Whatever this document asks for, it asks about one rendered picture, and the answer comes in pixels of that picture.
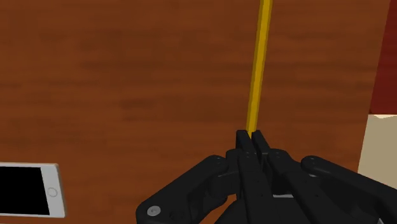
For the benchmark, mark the white smartphone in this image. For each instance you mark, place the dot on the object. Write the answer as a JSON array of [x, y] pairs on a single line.
[[31, 190]]

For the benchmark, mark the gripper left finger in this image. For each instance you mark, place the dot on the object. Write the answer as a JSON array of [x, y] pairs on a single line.
[[198, 189]]

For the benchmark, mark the yellow pencil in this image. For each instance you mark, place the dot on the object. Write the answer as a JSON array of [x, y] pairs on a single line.
[[259, 66]]

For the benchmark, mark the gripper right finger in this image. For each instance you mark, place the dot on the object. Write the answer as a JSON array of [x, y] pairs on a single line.
[[313, 186]]

